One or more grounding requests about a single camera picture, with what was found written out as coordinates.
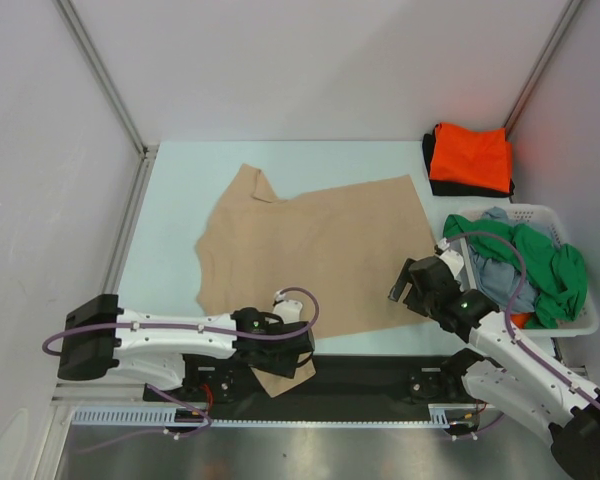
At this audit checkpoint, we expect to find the beige t shirt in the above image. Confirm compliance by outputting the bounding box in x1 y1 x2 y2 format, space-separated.
194 162 437 400

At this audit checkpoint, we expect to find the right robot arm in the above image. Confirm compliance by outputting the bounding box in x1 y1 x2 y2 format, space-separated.
388 251 600 479

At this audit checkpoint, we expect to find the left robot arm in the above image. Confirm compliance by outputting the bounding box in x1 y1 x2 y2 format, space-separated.
43 292 316 400

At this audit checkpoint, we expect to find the light blue t shirt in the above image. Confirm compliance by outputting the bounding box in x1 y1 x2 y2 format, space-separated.
467 207 539 314

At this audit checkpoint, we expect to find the orange t shirt in basket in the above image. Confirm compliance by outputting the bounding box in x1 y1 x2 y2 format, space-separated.
510 312 533 330

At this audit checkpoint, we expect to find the folded black t shirt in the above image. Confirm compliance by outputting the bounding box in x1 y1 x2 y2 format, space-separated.
421 130 515 198

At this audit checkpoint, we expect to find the green t shirt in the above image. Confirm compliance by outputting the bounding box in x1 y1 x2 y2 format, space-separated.
443 214 588 329

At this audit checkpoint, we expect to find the folded orange t shirt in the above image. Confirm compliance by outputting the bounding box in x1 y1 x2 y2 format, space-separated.
427 122 513 192

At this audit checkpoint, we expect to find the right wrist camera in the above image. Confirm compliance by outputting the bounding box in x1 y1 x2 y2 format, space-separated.
435 238 465 279

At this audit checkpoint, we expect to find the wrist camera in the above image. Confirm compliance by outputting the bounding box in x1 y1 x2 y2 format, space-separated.
435 238 465 279
272 299 303 324

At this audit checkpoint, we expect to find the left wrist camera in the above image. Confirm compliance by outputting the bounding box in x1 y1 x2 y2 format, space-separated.
272 299 303 324

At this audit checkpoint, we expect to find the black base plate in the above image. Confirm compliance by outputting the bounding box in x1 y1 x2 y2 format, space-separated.
167 355 478 423

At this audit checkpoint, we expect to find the white slotted cable duct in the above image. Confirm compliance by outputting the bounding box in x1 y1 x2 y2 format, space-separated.
72 406 476 429

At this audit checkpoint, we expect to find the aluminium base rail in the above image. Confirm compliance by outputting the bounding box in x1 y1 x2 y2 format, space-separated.
49 367 596 409

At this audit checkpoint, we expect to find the left aluminium frame post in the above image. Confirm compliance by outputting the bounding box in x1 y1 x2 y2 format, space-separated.
52 0 160 161

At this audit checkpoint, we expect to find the aluminium frame post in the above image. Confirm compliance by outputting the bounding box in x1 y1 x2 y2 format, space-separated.
503 0 588 139
52 0 160 161

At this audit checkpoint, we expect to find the right aluminium frame post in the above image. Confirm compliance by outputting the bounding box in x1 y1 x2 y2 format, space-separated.
503 0 588 139

